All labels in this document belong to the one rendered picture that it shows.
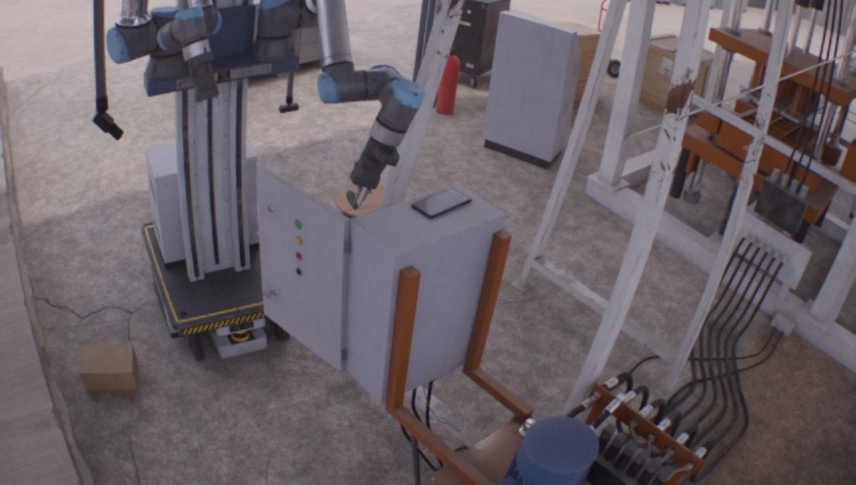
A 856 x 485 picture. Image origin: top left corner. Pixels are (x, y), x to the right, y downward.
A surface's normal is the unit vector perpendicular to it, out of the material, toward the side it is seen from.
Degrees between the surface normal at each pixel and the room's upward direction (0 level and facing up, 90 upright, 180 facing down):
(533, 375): 0
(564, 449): 0
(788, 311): 90
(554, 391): 0
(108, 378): 90
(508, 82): 90
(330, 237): 90
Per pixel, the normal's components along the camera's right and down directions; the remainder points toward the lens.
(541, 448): 0.11, -0.86
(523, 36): -0.48, 0.40
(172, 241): 0.52, 0.48
